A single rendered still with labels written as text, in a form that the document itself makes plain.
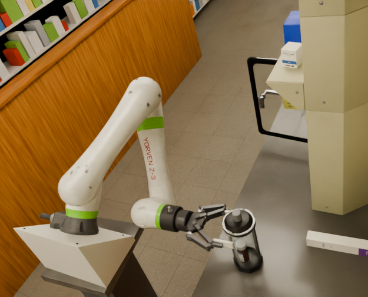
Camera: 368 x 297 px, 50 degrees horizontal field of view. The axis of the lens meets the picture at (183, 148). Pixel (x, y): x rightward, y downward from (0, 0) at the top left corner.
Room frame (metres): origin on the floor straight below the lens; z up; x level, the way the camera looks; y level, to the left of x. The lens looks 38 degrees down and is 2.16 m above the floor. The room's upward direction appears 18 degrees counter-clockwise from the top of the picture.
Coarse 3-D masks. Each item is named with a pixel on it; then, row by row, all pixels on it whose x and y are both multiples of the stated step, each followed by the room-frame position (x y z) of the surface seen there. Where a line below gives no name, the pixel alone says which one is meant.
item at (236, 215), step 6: (234, 210) 0.82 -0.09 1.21; (240, 210) 0.84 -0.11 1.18; (228, 216) 0.83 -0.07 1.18; (234, 216) 0.80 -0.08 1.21; (240, 216) 0.80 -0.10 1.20; (246, 216) 0.81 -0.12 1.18; (228, 222) 0.81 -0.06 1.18; (234, 222) 0.80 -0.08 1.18; (240, 222) 0.79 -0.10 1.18; (246, 222) 0.79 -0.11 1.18; (252, 222) 0.79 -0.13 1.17; (228, 228) 0.79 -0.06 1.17; (234, 228) 0.78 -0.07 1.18; (240, 228) 0.77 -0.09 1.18; (246, 228) 0.77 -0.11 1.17
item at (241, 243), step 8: (240, 208) 0.86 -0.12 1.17; (224, 216) 0.85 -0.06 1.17; (232, 232) 0.78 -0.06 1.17; (232, 240) 0.79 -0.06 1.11; (240, 240) 0.77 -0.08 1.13; (248, 240) 0.77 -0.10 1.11; (256, 240) 0.79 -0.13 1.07; (240, 248) 0.77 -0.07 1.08; (248, 248) 0.77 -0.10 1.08; (256, 248) 0.78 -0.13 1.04; (240, 256) 0.78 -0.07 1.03; (248, 256) 0.77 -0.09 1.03; (256, 256) 0.77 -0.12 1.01; (240, 264) 0.78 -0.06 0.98; (248, 264) 0.77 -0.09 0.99; (256, 264) 0.77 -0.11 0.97
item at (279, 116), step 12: (264, 72) 1.36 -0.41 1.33; (264, 84) 1.36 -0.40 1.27; (264, 96) 1.37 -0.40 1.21; (276, 96) 1.33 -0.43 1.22; (264, 108) 1.37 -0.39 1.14; (276, 108) 1.33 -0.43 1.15; (288, 108) 1.30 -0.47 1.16; (264, 120) 1.38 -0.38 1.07; (276, 120) 1.34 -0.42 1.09; (288, 120) 1.30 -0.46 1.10; (300, 120) 1.26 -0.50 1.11; (276, 132) 1.34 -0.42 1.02; (288, 132) 1.30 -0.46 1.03; (300, 132) 1.26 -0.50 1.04
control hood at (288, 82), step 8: (280, 56) 1.13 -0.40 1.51; (280, 64) 1.08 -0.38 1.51; (272, 72) 1.04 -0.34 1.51; (280, 72) 1.03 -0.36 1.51; (288, 72) 1.02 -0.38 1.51; (296, 72) 1.00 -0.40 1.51; (272, 80) 1.00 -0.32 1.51; (280, 80) 0.99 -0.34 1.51; (288, 80) 0.98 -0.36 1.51; (296, 80) 0.96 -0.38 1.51; (272, 88) 1.00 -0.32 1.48; (280, 88) 0.98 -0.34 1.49; (288, 88) 0.97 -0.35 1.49; (296, 88) 0.95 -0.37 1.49; (288, 96) 0.97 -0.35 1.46; (296, 96) 0.95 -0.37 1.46; (304, 96) 0.94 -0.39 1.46; (296, 104) 0.95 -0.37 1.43; (304, 104) 0.94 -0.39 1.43
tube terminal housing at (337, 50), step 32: (320, 32) 0.91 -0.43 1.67; (352, 32) 0.87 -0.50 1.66; (320, 64) 0.91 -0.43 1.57; (352, 64) 0.87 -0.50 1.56; (320, 96) 0.91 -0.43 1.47; (352, 96) 0.87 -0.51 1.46; (320, 128) 0.91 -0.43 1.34; (352, 128) 0.87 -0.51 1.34; (320, 160) 0.91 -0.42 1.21; (352, 160) 0.87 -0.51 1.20; (320, 192) 0.92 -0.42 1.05; (352, 192) 0.87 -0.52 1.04
